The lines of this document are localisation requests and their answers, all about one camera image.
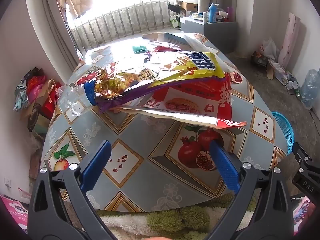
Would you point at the red plastic wrapper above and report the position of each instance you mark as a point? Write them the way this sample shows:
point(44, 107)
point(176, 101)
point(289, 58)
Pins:
point(162, 48)

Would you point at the pile of colourful bags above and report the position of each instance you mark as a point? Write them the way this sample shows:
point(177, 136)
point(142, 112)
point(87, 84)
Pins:
point(37, 90)

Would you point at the pink bottle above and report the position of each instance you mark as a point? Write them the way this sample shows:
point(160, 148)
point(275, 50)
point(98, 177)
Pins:
point(230, 13)

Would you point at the blue plastic wastebasket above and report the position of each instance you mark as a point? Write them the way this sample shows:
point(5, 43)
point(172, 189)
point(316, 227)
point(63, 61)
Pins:
point(285, 130)

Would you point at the brown cardboard box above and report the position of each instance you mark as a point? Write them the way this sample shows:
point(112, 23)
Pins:
point(188, 5)

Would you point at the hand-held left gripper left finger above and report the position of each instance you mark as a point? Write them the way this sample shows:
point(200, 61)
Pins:
point(96, 165)

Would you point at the clear plastic bottle blue cap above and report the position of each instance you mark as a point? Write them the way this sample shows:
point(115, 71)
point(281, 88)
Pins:
point(75, 100)

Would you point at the metal window railing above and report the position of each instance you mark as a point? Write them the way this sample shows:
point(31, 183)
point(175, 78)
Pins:
point(120, 22)

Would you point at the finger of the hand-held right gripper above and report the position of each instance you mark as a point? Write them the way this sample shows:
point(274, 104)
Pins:
point(301, 153)

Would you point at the fruit print tablecloth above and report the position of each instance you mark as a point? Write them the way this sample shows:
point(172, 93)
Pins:
point(140, 170)

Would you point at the blue and white cardboard box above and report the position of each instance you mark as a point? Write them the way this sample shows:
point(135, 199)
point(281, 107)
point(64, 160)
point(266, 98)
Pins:
point(172, 38)

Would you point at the green and white fuzzy clothing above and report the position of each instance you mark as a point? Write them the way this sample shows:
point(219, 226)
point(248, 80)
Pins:
point(162, 220)

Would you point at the white wall socket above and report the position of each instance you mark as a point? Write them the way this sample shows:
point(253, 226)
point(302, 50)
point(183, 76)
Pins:
point(8, 181)

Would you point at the yellow snack bag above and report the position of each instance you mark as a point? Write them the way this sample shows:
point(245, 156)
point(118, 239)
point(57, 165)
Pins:
point(190, 67)

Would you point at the pink printed bag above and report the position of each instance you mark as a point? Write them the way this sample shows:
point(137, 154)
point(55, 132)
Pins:
point(15, 210)

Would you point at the green plastic bag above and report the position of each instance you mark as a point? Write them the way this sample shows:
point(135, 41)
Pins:
point(139, 49)

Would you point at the pink rolled mat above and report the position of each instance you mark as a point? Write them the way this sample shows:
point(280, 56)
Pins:
point(290, 37)

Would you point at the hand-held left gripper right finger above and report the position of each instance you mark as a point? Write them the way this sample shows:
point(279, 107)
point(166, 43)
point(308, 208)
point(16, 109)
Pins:
point(226, 167)

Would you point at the red and white snack bag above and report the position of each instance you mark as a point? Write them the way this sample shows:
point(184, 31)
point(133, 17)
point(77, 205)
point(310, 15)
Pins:
point(200, 97)

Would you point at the grey cabinet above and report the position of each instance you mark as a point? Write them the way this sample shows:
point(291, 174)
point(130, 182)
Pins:
point(215, 35)

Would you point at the heap of floor clutter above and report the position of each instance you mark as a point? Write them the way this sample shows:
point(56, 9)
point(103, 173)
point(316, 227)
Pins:
point(282, 75)

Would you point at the blue bottle white cap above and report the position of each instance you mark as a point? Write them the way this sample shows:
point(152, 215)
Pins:
point(213, 13)

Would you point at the white plastic bag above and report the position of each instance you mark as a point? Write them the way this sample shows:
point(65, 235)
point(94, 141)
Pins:
point(268, 47)

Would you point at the pink and white printed cloth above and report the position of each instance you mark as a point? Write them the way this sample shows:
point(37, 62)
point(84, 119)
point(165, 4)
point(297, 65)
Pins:
point(303, 210)

